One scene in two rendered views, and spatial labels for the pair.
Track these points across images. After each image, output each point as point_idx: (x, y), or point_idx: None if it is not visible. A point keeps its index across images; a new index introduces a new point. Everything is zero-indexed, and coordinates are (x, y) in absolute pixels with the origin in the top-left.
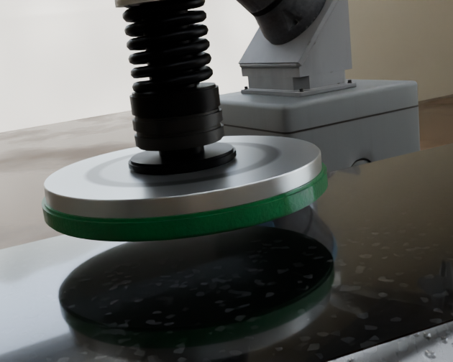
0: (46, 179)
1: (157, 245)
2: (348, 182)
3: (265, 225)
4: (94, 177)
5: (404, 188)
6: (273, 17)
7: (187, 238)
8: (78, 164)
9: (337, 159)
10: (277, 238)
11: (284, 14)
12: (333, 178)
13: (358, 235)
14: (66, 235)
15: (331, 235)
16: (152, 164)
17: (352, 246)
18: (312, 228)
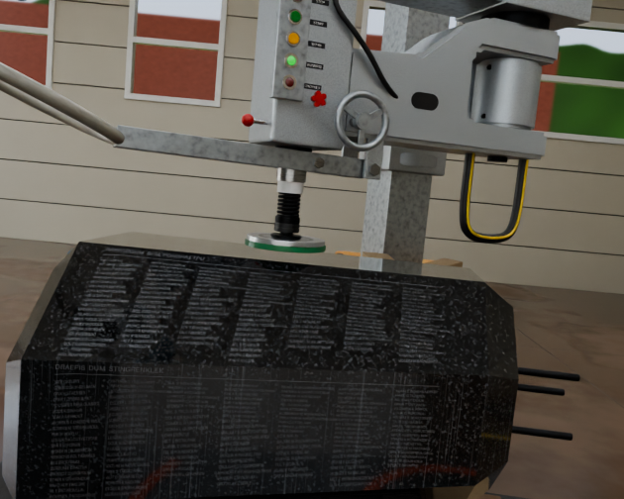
0: (321, 242)
1: (296, 258)
2: (218, 252)
3: (267, 254)
4: (310, 240)
5: (216, 249)
6: None
7: (287, 257)
8: (307, 242)
9: None
10: (272, 253)
11: None
12: (216, 253)
13: (259, 250)
14: (312, 264)
15: (261, 251)
16: (298, 235)
17: (264, 250)
18: (260, 252)
